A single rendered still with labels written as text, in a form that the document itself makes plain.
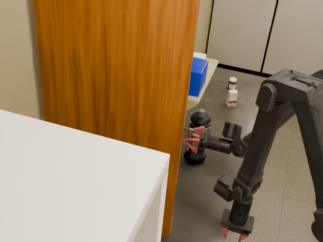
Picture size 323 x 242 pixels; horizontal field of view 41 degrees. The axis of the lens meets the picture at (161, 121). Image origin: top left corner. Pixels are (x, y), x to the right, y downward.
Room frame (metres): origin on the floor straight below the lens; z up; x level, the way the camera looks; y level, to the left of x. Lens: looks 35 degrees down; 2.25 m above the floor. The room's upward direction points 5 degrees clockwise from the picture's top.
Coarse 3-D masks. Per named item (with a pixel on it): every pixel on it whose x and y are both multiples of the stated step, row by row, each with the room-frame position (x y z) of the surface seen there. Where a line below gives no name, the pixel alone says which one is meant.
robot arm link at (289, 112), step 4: (316, 76) 1.39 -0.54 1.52; (288, 104) 1.39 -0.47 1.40; (288, 108) 1.38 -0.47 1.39; (292, 108) 1.37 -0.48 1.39; (284, 112) 1.38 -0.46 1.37; (288, 112) 1.37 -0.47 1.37; (292, 112) 1.37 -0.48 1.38; (284, 116) 1.37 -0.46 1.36; (288, 116) 1.37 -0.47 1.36; (292, 116) 1.39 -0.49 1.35; (284, 120) 1.37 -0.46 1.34; (280, 124) 1.36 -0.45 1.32; (248, 136) 1.37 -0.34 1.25; (240, 140) 1.37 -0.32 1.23; (244, 140) 1.36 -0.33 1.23; (248, 140) 1.36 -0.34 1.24; (236, 144) 1.36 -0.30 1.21; (240, 144) 1.36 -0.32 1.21; (244, 144) 1.35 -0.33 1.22; (244, 148) 1.34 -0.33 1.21; (244, 152) 1.33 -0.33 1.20; (236, 156) 1.33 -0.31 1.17; (240, 156) 1.32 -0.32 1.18; (244, 156) 1.34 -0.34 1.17
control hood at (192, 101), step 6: (210, 60) 1.47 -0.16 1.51; (216, 60) 1.47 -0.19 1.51; (210, 66) 1.42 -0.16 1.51; (216, 66) 1.43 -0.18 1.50; (210, 72) 1.38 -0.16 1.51; (210, 78) 1.34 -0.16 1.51; (204, 90) 1.25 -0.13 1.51; (192, 96) 1.20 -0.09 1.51; (192, 102) 1.17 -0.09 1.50; (198, 102) 1.17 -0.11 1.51; (186, 108) 1.18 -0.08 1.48
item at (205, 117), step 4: (196, 112) 1.61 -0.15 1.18; (200, 112) 1.57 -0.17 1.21; (204, 112) 1.57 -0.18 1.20; (192, 116) 1.58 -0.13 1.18; (196, 116) 1.58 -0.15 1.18; (200, 116) 1.57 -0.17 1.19; (204, 116) 1.58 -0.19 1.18; (208, 116) 1.58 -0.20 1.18; (192, 120) 1.56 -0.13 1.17; (196, 120) 1.55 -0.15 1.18; (200, 120) 1.55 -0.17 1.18; (204, 120) 1.55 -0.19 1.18; (208, 120) 1.56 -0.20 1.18
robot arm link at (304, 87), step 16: (272, 80) 0.91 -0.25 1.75; (288, 80) 0.90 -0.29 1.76; (304, 80) 0.90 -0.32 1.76; (320, 80) 0.90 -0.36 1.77; (288, 96) 0.87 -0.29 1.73; (304, 96) 0.85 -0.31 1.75; (320, 96) 0.87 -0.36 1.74; (304, 112) 0.85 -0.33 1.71; (320, 112) 0.85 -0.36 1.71; (304, 128) 0.85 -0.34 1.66; (320, 128) 0.84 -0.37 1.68; (304, 144) 0.85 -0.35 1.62; (320, 144) 0.82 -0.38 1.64; (320, 160) 0.81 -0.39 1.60; (320, 176) 0.81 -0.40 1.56; (320, 192) 0.80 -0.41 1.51; (320, 208) 0.78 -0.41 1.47; (320, 224) 0.76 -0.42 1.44; (320, 240) 0.75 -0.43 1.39
